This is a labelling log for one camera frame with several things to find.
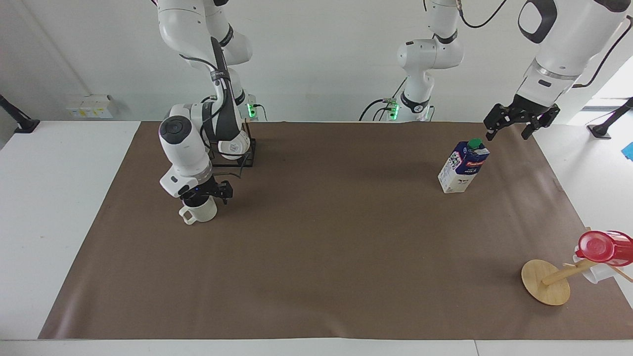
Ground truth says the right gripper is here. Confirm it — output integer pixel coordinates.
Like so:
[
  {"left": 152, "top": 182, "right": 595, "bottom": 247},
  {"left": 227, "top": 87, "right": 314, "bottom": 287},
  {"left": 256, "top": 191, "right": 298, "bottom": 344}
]
[{"left": 180, "top": 179, "right": 234, "bottom": 207}]

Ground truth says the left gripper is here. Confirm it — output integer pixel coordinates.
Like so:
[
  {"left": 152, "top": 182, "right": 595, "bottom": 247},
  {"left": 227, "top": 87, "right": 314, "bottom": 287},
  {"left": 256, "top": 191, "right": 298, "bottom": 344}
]
[{"left": 483, "top": 93, "right": 561, "bottom": 142}]

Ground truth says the white cup with handle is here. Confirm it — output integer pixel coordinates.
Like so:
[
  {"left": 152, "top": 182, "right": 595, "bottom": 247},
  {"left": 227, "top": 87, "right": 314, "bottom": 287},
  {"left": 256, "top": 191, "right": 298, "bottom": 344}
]
[{"left": 179, "top": 197, "right": 218, "bottom": 225}]

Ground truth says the milk carton with green cap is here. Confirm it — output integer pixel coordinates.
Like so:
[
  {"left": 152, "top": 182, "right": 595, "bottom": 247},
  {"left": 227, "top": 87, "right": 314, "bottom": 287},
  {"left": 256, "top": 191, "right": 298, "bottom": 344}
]
[{"left": 437, "top": 138, "right": 491, "bottom": 194}]

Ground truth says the red plastic cup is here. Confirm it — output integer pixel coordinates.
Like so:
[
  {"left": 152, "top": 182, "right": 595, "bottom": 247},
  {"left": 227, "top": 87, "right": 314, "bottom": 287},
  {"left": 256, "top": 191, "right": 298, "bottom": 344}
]
[{"left": 575, "top": 230, "right": 633, "bottom": 268}]

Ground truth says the wooden cup stand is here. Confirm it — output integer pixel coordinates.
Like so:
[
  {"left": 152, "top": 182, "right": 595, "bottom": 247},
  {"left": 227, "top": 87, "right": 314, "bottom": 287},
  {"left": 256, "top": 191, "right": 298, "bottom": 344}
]
[{"left": 521, "top": 226, "right": 633, "bottom": 306}]

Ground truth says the white plastic cup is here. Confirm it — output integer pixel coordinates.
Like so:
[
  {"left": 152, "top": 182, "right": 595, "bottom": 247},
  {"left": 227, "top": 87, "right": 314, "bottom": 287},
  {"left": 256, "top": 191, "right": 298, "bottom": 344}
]
[{"left": 572, "top": 254, "right": 615, "bottom": 284}]

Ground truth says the black stand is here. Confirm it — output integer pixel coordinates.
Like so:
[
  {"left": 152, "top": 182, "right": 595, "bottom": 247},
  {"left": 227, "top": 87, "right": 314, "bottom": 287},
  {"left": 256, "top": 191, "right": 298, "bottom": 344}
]
[
  {"left": 0, "top": 93, "right": 41, "bottom": 134},
  {"left": 587, "top": 96, "right": 633, "bottom": 139}
]

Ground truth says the black cable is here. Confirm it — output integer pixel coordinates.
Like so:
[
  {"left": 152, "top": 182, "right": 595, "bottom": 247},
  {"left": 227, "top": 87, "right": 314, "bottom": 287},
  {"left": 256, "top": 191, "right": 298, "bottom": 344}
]
[
  {"left": 572, "top": 16, "right": 633, "bottom": 89},
  {"left": 456, "top": 0, "right": 510, "bottom": 29},
  {"left": 359, "top": 77, "right": 409, "bottom": 122},
  {"left": 212, "top": 143, "right": 250, "bottom": 179}
]

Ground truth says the black wire rack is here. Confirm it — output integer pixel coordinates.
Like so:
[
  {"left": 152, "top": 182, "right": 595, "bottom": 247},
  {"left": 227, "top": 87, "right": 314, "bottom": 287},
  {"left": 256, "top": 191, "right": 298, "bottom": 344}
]
[{"left": 207, "top": 123, "right": 258, "bottom": 168}]

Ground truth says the white wall socket box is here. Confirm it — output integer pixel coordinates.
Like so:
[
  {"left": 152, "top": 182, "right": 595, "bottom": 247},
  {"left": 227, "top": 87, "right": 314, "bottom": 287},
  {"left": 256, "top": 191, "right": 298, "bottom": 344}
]
[{"left": 65, "top": 93, "right": 115, "bottom": 120}]

